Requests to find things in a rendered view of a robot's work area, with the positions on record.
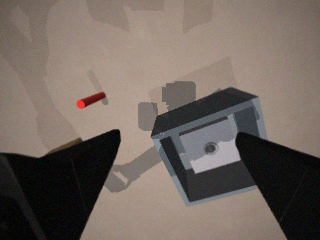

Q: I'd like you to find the red cylinder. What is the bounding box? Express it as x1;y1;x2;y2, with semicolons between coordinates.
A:
77;92;106;109

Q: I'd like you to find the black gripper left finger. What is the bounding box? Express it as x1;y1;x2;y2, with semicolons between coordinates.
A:
0;129;121;240

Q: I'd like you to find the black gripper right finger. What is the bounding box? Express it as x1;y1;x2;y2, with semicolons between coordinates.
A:
235;132;320;240

